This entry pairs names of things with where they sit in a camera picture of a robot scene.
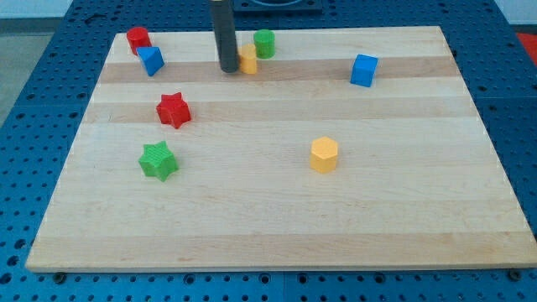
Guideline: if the light wooden board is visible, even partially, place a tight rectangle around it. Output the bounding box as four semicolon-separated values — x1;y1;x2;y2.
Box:
26;26;536;273

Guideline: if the blue cube block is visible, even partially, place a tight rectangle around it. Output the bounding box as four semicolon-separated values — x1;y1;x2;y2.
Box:
350;54;378;87

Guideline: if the yellow heart block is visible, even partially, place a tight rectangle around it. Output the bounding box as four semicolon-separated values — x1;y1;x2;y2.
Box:
238;44;258;75

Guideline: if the green star block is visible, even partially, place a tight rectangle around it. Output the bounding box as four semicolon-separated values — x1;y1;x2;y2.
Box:
138;141;179;182

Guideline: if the red star block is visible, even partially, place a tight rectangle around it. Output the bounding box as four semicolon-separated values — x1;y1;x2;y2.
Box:
156;92;191;129

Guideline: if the yellow hexagon block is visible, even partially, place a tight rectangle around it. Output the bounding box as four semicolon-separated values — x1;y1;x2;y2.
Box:
310;137;338;174

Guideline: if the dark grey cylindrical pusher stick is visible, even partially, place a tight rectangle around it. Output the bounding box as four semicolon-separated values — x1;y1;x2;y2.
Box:
209;0;239;73

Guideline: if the red cylinder block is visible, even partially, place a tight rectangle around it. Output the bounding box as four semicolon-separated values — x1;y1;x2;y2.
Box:
126;27;152;55

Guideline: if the blue triangular prism block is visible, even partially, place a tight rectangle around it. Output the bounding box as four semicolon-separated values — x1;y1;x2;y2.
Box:
137;46;164;76

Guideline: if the green cylinder block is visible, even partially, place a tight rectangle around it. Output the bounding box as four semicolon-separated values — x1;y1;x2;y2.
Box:
253;29;275;59

